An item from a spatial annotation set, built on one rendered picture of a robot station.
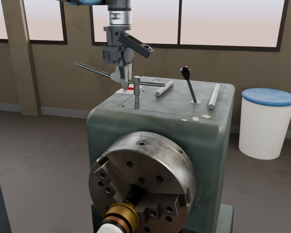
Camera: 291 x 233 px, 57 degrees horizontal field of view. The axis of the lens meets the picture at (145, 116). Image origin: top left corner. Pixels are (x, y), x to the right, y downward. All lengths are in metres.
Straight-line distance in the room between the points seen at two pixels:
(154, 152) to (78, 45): 3.39
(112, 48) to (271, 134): 2.55
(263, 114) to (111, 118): 2.35
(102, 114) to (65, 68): 3.27
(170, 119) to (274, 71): 2.90
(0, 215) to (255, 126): 2.67
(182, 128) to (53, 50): 3.53
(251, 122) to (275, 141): 0.33
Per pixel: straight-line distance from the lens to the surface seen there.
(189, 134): 0.84
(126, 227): 0.70
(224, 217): 1.61
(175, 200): 0.74
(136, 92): 0.91
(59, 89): 4.34
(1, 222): 1.05
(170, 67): 3.66
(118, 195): 0.75
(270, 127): 3.17
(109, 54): 0.90
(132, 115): 0.92
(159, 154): 0.74
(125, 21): 0.88
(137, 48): 0.86
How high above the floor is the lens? 1.59
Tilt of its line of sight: 22 degrees down
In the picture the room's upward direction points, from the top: straight up
